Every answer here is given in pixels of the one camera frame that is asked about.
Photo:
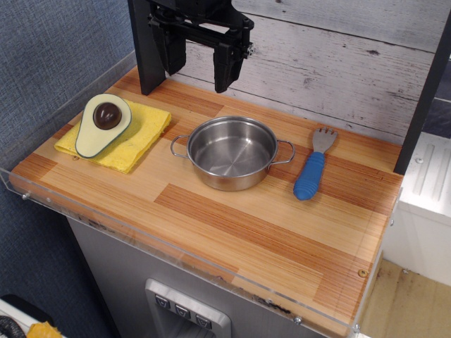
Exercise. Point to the blue handled metal spork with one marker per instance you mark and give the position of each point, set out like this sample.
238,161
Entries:
307,184

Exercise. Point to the black vertical post left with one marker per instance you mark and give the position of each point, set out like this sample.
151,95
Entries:
150,70

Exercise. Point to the black vertical post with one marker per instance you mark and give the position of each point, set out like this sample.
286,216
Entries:
150,70
431,85

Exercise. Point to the yellow black object corner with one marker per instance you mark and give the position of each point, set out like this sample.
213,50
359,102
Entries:
20,318

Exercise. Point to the silver metal pot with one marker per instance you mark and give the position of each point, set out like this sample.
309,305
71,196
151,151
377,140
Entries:
232,153

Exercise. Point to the white ribbed box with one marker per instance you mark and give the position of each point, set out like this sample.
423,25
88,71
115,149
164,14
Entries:
418,235

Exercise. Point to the toy avocado half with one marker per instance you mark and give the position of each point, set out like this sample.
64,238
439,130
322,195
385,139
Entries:
105,117

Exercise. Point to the grey toy fridge cabinet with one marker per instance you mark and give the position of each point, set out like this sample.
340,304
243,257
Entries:
121,271

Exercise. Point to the yellow folded cloth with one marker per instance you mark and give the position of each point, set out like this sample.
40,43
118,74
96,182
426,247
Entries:
121,147

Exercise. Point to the black vertical post right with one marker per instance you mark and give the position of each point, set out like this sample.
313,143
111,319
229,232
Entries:
431,85

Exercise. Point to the silver dispenser button panel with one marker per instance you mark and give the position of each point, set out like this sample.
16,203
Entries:
176,314

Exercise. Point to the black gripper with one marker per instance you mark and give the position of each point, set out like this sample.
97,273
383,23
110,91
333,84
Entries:
211,23

